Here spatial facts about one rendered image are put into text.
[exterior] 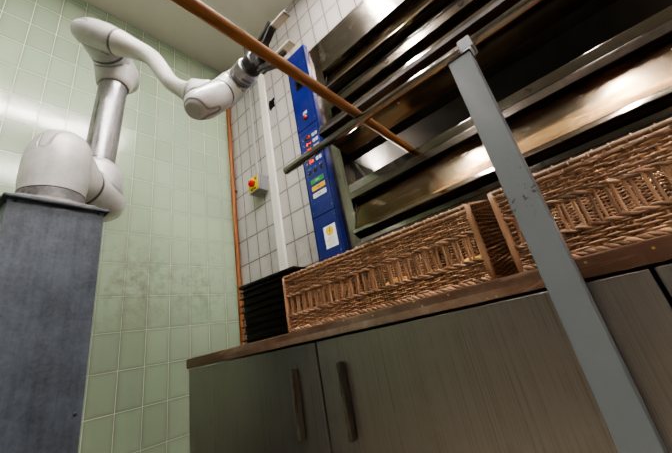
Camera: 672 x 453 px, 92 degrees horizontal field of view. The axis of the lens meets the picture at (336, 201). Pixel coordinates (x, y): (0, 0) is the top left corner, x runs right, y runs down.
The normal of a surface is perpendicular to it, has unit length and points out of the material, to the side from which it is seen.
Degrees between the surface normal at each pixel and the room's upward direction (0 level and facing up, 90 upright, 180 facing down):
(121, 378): 90
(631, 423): 90
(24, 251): 90
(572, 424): 90
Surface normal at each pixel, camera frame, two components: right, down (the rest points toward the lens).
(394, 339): -0.65, -0.19
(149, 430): 0.73, -0.40
